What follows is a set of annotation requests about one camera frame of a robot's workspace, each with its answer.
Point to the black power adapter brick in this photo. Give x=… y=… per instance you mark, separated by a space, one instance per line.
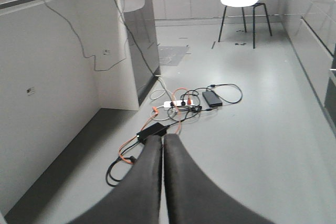
x=155 y=129

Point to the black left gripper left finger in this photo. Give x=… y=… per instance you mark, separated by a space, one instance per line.
x=136 y=199

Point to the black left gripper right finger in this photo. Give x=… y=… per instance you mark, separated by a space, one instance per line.
x=191 y=197

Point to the white power strip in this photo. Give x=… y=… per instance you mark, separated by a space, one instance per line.
x=170 y=104

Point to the grey floor mat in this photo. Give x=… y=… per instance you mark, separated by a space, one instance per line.
x=171 y=55

